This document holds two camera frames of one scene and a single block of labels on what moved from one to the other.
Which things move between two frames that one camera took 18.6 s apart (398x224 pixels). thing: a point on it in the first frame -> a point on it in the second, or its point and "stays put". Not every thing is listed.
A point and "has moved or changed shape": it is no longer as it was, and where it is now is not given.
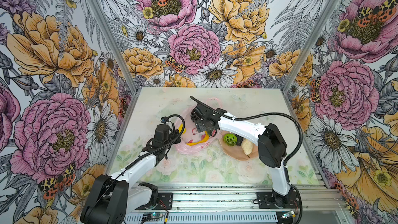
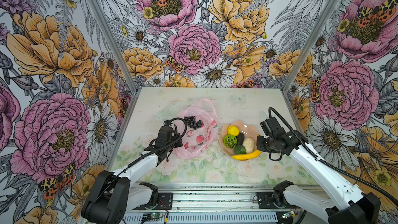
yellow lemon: [180, 128] has moved or changed shape
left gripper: [174, 133] stays put
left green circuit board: [151, 217] stays put
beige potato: [247, 147] stays put
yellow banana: [207, 137] -> [245, 156]
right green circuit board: [289, 214] stays put
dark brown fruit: [239, 140] stays put
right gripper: [199, 125] -> [260, 147]
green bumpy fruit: [230, 139] stays put
